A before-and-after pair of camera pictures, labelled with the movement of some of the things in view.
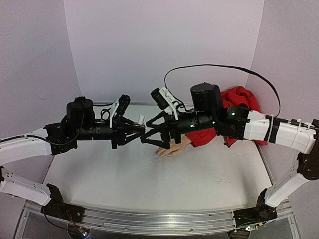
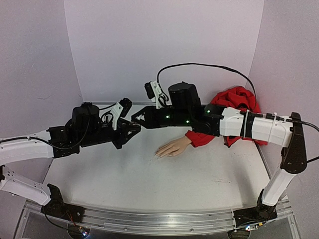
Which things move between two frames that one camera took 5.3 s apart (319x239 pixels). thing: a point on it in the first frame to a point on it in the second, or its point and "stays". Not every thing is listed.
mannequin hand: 175,149 stays
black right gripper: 168,127 to 151,117
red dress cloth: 239,96 stays
